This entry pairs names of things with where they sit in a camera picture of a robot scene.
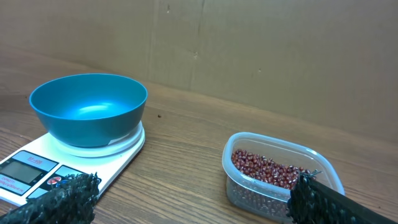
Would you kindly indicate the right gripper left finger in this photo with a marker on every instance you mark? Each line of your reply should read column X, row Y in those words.
column 71, row 202

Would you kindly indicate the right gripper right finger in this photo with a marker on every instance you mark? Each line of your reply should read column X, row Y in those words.
column 313, row 202

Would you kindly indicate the white digital kitchen scale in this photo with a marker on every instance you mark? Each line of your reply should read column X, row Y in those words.
column 46, row 162

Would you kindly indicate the teal round bowl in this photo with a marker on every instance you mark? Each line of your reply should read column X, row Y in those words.
column 91, row 109

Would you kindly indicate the clear plastic food container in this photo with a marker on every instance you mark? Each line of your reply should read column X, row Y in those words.
column 265, row 199

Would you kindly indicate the red adzuki beans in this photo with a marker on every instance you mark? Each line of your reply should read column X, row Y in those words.
column 266, row 169

